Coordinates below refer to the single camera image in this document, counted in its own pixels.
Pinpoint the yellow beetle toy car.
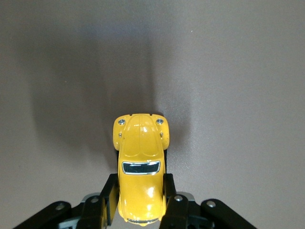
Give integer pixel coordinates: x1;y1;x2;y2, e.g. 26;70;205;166
112;114;170;227

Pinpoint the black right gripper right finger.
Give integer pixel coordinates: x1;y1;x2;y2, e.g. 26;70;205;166
158;173;258;229

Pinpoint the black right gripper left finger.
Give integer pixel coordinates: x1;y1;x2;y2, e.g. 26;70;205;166
14;173;120;229

